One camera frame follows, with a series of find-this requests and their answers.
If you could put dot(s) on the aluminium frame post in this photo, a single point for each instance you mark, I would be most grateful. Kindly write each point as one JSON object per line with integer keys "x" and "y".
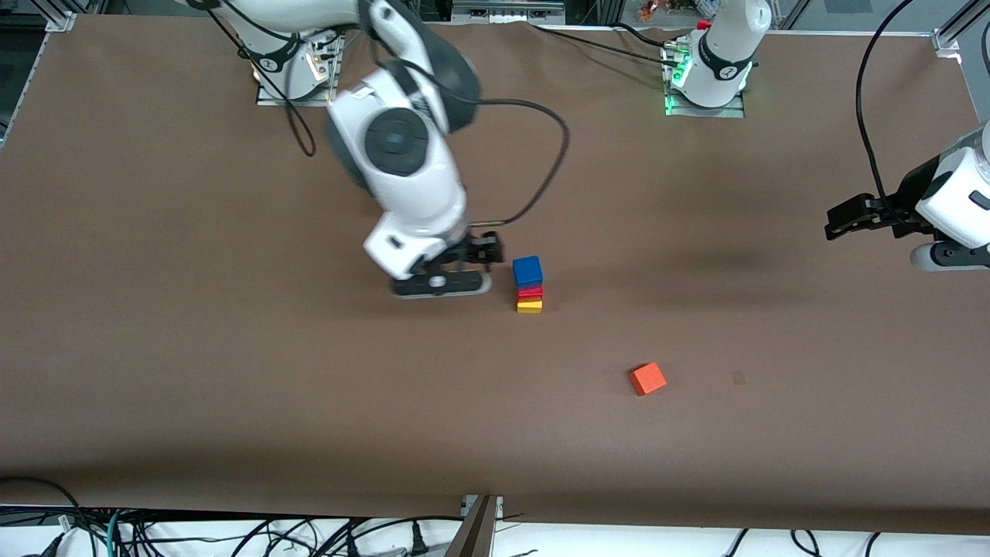
{"x": 479, "y": 534}

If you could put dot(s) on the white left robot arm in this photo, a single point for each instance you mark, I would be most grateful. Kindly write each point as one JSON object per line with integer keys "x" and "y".
{"x": 723, "y": 54}

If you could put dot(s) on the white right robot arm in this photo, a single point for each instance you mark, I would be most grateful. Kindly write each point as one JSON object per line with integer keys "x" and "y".
{"x": 410, "y": 186}

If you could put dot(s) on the red block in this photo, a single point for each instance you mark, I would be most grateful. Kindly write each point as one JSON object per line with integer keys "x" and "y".
{"x": 530, "y": 293}

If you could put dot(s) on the grey metal rail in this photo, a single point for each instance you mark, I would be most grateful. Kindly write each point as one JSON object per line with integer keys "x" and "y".
{"x": 506, "y": 6}

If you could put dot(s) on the yellow block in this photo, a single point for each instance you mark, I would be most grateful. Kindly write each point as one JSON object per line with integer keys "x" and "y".
{"x": 530, "y": 307}

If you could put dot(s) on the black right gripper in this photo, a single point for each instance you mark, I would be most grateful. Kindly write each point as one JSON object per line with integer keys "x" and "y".
{"x": 476, "y": 251}

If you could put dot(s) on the black power plug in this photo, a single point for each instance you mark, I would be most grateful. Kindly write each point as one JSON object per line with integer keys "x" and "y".
{"x": 418, "y": 539}

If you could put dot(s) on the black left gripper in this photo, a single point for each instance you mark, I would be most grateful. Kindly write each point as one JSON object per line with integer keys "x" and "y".
{"x": 906, "y": 196}

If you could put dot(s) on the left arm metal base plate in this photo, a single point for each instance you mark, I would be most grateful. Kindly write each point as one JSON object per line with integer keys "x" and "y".
{"x": 704, "y": 112}

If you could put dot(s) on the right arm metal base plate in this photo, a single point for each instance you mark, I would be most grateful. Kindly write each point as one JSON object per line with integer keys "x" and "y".
{"x": 267, "y": 94}

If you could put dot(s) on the orange block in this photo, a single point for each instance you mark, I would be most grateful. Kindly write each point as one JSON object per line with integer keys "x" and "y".
{"x": 647, "y": 379}

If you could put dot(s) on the aluminium frame profile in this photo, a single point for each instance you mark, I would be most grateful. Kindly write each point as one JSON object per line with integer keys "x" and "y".
{"x": 955, "y": 27}
{"x": 62, "y": 19}

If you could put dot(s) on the blue cube block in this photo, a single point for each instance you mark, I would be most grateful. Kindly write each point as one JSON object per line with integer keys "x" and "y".
{"x": 527, "y": 269}

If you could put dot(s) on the brown table cover sheet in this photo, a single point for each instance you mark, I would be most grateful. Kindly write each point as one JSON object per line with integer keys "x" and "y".
{"x": 495, "y": 433}

